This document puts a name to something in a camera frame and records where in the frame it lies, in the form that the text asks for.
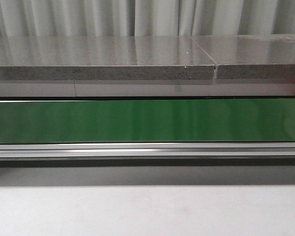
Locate grey stone counter left slab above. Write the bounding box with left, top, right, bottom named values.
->
left=0, top=36, right=215, bottom=81

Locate grey stone counter slab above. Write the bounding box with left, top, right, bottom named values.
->
left=192, top=34, right=295, bottom=82
left=0, top=36, right=215, bottom=81

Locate grey stone counter right slab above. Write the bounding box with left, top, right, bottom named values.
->
left=192, top=34, right=295, bottom=82

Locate green conveyor belt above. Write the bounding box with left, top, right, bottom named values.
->
left=0, top=98, right=295, bottom=143

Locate white pleated curtain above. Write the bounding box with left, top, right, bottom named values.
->
left=0, top=0, right=295, bottom=36

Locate aluminium conveyor frame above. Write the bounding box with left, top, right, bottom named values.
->
left=0, top=142, right=295, bottom=160

